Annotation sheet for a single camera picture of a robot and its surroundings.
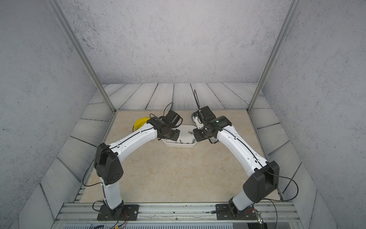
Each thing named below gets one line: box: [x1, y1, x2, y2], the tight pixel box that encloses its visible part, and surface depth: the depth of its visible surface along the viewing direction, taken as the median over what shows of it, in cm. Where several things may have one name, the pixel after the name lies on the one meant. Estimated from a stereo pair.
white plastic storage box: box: [162, 124, 198, 148], surface depth 101 cm
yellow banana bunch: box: [133, 116, 151, 131], surface depth 108 cm
